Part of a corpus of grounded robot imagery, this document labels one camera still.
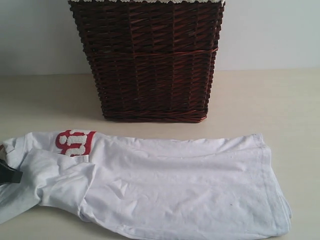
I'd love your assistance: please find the white t-shirt with red lettering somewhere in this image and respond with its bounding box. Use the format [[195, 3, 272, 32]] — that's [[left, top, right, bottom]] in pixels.
[[0, 129, 292, 240]]

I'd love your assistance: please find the dark brown wicker basket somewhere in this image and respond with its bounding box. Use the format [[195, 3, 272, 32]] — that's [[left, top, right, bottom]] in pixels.
[[68, 0, 225, 123]]

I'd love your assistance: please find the small orange object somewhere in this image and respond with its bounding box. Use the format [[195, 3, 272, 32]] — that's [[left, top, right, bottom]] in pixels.
[[0, 144, 6, 154]]

